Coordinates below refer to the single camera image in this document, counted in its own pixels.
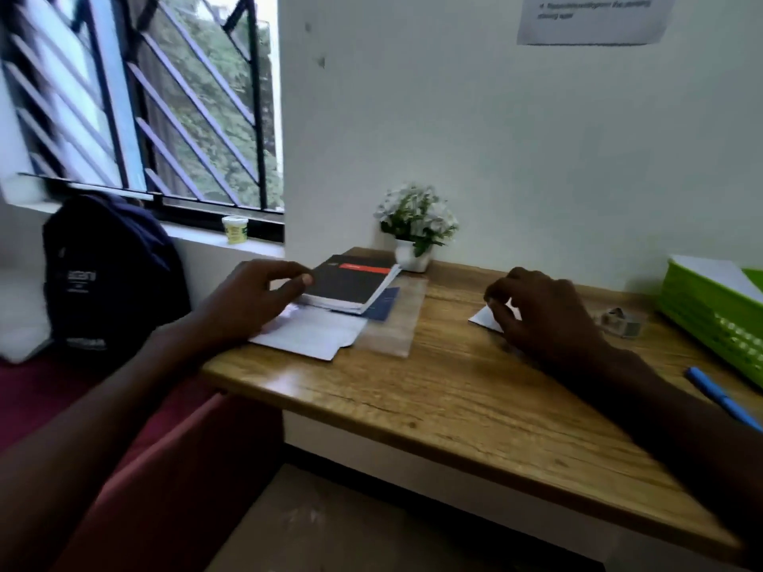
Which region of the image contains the person's right hand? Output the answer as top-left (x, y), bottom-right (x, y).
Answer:
top-left (483, 266), bottom-right (610, 377)

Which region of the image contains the person's left hand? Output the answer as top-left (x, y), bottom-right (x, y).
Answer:
top-left (195, 258), bottom-right (315, 354)

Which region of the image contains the grey lined printed document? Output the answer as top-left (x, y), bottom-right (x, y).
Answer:
top-left (467, 299), bottom-right (523, 335)

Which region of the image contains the stack of white envelopes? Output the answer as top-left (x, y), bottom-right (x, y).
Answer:
top-left (248, 302), bottom-right (370, 363)

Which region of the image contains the clear plastic sleeve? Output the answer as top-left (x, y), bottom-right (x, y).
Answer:
top-left (249, 273), bottom-right (430, 360)

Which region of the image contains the green plastic basket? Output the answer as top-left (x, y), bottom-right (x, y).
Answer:
top-left (655, 255), bottom-right (763, 392)

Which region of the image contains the white envelope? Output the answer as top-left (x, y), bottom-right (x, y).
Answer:
top-left (669, 253), bottom-right (763, 305)

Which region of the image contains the person's right forearm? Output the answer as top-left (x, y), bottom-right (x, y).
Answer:
top-left (566, 345), bottom-right (763, 558)

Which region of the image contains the white window sill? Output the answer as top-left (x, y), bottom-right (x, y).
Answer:
top-left (17, 199), bottom-right (287, 261)

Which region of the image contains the small cream jar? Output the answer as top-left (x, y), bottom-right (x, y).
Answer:
top-left (221, 214), bottom-right (250, 246)

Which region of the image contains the black spiral notebook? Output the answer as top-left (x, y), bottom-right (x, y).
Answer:
top-left (297, 253), bottom-right (402, 316)

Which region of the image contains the black backpack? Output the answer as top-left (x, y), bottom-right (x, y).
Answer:
top-left (41, 191), bottom-right (194, 365)

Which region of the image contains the blue book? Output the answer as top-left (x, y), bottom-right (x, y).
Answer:
top-left (359, 286), bottom-right (401, 323)

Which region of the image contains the white flower plant in pot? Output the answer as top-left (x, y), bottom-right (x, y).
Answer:
top-left (374, 183), bottom-right (461, 275)

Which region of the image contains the maroon mattress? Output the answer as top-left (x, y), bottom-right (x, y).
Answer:
top-left (0, 350), bottom-right (285, 572)

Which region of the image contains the blue pen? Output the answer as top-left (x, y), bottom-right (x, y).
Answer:
top-left (684, 366), bottom-right (763, 435)

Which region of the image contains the black window grille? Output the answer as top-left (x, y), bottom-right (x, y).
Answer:
top-left (0, 0), bottom-right (287, 245)

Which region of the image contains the white pillow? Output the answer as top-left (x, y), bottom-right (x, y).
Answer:
top-left (0, 267), bottom-right (54, 366)

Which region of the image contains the paper notice sheet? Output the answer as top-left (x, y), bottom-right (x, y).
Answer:
top-left (516, 0), bottom-right (681, 47)

